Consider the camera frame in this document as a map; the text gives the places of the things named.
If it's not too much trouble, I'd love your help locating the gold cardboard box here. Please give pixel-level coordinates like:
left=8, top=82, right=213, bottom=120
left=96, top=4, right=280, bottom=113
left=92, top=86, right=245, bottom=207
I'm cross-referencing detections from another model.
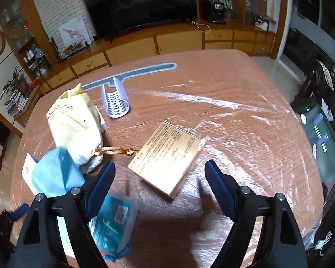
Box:
left=128, top=121, right=205, bottom=199

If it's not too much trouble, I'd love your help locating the black bag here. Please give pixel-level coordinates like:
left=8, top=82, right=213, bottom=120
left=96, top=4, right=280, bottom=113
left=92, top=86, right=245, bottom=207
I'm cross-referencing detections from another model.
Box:
left=0, top=209, right=20, bottom=268

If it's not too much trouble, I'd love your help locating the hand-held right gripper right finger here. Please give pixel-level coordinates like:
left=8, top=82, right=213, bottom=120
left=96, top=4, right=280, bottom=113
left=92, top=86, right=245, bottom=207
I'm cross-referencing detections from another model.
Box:
left=204, top=160, right=309, bottom=268

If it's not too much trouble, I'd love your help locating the teal dental floss box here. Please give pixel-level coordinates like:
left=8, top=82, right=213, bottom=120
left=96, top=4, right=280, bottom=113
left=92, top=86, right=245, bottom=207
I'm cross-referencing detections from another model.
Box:
left=89, top=191, right=141, bottom=261

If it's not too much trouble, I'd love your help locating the stack of books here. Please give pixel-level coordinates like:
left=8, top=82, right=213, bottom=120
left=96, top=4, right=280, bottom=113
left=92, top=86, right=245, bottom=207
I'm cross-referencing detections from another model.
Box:
left=4, top=89, right=31, bottom=118

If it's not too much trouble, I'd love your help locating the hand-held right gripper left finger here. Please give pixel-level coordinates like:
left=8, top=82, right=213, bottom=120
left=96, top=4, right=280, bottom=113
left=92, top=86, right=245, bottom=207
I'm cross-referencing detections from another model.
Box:
left=13, top=160, right=116, bottom=268

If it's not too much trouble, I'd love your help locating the lavender hair roller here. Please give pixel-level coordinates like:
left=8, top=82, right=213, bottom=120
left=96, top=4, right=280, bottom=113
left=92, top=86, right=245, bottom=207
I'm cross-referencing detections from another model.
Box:
left=101, top=77, right=131, bottom=118

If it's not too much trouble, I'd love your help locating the yellow cloth drawstring bag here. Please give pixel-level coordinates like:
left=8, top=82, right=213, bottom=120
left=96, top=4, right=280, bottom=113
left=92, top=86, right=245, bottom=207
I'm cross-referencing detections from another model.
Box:
left=45, top=83, right=142, bottom=174

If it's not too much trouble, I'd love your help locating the blue face mask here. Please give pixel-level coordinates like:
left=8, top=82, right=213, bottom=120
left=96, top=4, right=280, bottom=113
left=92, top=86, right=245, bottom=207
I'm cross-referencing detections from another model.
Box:
left=31, top=147, right=86, bottom=199

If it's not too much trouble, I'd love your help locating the glass coffee table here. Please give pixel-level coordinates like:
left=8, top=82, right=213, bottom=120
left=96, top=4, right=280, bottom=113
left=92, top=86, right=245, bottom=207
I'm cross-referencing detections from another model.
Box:
left=292, top=100, right=335, bottom=190

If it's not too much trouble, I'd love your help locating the black flat television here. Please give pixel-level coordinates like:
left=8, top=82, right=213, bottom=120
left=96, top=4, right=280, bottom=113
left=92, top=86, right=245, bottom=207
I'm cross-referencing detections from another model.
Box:
left=81, top=0, right=199, bottom=40

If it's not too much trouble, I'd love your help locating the white paper card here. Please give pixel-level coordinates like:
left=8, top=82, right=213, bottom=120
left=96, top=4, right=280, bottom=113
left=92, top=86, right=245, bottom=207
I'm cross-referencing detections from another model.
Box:
left=22, top=153, right=40, bottom=186

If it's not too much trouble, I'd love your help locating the green potted plant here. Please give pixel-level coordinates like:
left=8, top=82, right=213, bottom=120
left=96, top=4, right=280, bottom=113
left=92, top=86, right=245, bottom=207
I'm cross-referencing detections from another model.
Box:
left=4, top=65, right=31, bottom=95

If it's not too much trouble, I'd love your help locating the bird picture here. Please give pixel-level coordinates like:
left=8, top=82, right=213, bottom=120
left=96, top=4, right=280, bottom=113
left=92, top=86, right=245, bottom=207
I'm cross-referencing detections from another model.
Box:
left=57, top=14, right=91, bottom=59

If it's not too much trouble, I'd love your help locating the black coffee machine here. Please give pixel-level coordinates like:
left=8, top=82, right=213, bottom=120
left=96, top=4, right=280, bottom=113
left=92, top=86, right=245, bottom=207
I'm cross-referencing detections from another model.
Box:
left=211, top=0, right=227, bottom=24

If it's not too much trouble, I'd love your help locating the blue hair roller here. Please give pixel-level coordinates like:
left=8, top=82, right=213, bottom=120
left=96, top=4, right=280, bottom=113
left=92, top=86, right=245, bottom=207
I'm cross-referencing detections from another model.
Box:
left=11, top=204, right=31, bottom=222

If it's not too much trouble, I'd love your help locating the group of small bottles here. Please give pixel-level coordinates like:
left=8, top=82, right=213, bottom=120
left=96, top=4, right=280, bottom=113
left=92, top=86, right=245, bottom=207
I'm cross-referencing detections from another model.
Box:
left=23, top=45, right=49, bottom=76

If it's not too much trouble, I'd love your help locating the tall leafy potted plant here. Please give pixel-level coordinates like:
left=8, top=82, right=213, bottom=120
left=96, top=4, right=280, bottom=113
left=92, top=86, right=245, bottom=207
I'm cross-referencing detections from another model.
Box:
left=222, top=0, right=236, bottom=19

